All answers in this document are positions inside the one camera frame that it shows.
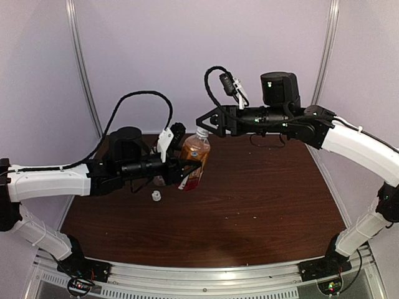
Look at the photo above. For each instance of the aluminium frame post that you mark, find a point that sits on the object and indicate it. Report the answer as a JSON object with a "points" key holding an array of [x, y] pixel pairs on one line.
{"points": [[330, 34], [81, 66]]}

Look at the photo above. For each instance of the left aluminium frame post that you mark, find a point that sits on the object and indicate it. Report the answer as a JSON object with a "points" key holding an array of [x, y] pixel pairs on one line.
{"points": [[81, 66]]}

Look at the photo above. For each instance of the right aluminium frame post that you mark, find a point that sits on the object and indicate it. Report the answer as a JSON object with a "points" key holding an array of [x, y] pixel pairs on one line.
{"points": [[330, 34]]}

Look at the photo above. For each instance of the amber tea bottle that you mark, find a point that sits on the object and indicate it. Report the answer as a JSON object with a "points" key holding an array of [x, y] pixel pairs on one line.
{"points": [[194, 148]]}

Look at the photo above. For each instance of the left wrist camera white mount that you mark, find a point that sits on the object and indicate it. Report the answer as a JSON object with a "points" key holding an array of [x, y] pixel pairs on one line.
{"points": [[169, 140]]}

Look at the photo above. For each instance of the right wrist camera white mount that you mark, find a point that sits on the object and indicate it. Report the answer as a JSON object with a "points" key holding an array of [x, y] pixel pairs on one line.
{"points": [[233, 88]]}

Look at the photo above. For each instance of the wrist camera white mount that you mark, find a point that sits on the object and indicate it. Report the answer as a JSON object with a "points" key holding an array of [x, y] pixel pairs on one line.
{"points": [[233, 88], [169, 140]]}

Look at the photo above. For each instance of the left round circuit board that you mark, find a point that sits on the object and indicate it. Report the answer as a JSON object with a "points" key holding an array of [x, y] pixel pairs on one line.
{"points": [[78, 287]]}

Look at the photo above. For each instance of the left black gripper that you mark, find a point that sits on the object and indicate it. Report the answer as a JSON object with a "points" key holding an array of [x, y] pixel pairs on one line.
{"points": [[174, 171]]}

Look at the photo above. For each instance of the white cap of tea bottle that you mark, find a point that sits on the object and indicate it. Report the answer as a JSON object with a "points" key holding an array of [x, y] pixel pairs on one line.
{"points": [[202, 133]]}

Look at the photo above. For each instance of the white cap of clear bottle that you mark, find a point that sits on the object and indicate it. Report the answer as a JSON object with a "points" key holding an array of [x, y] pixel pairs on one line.
{"points": [[156, 195]]}

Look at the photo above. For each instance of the right round circuit board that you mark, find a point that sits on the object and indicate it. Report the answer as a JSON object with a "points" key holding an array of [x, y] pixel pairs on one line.
{"points": [[330, 287]]}

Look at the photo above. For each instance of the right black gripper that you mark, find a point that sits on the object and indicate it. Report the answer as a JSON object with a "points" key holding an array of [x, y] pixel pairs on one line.
{"points": [[223, 124]]}

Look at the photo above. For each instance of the clear plastic bottle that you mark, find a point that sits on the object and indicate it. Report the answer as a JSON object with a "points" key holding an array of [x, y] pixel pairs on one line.
{"points": [[158, 180]]}

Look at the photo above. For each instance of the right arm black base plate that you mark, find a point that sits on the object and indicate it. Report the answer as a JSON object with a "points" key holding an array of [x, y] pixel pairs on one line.
{"points": [[321, 268]]}

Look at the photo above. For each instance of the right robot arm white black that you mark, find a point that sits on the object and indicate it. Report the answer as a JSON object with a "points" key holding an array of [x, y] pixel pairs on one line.
{"points": [[315, 126]]}

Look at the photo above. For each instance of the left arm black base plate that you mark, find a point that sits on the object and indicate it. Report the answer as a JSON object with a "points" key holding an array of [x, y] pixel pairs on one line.
{"points": [[87, 269]]}

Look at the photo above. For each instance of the round circuit board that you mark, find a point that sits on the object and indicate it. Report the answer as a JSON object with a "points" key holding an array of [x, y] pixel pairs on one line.
{"points": [[330, 287], [78, 287]]}

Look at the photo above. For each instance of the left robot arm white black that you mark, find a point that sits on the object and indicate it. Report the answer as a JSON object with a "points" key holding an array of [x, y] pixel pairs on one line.
{"points": [[128, 158]]}

